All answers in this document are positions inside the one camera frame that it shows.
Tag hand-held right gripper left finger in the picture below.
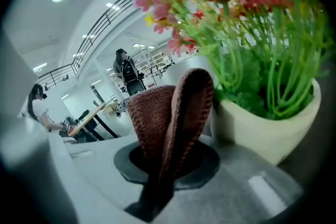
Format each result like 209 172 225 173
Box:
0 31 148 224

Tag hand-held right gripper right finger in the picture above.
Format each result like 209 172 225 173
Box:
279 70 336 209

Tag cream ceramic flower pot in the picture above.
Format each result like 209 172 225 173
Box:
216 78 322 166

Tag brown knitted cloth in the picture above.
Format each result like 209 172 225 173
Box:
124 68 215 222

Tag wooden table with black legs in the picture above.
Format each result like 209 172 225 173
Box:
67 101 119 141

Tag artificial flowers with green stems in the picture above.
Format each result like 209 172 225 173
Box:
133 0 333 121

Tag black metal balcony railing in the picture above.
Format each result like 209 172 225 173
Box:
36 0 159 87

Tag grey round container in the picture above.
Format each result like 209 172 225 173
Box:
160 55 212 88

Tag light wooden shelf racks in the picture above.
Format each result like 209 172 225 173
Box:
135 50 175 80

